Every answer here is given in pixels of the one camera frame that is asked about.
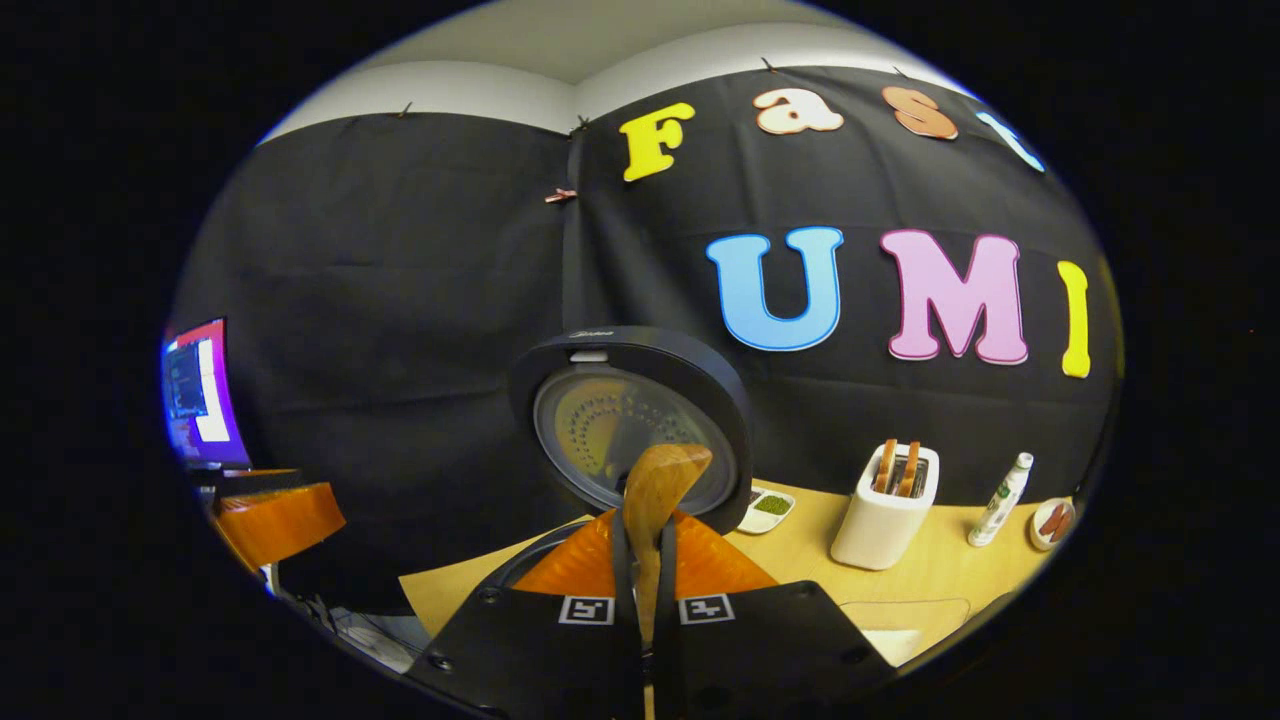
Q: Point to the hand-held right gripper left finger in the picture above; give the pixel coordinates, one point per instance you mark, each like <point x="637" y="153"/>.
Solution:
<point x="540" y="660"/>

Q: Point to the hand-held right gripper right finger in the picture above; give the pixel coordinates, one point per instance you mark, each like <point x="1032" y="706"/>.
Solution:
<point x="760" y="660"/>

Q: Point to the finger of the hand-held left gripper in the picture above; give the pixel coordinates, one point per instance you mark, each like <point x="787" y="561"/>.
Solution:
<point x="280" y="525"/>
<point x="255" y="477"/>

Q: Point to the clear container of rice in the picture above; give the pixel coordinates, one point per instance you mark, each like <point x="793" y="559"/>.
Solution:
<point x="905" y="640"/>

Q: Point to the wooden spoon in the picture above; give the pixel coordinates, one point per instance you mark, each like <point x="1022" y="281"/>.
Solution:
<point x="660" y="480"/>

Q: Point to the black rice cooker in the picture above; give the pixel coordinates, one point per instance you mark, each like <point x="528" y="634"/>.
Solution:
<point x="705" y="370"/>

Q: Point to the computer monitor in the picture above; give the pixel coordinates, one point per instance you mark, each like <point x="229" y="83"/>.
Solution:
<point x="205" y="395"/>

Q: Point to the white divided bean dish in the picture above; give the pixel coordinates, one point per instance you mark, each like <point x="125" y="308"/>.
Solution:
<point x="768" y="508"/>

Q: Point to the white toaster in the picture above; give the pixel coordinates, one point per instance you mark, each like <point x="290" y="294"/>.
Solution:
<point x="880" y="530"/>

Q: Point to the toasted bread slice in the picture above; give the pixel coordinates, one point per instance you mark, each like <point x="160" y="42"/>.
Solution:
<point x="885" y="465"/>
<point x="908" y="470"/>

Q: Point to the white drink bottle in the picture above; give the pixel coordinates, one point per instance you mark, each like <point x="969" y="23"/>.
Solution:
<point x="998" y="505"/>

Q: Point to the white plate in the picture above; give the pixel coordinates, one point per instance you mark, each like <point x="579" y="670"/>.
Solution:
<point x="1036" y="530"/>

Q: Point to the pink clothes peg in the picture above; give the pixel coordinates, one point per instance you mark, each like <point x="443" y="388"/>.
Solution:
<point x="560" y="195"/>

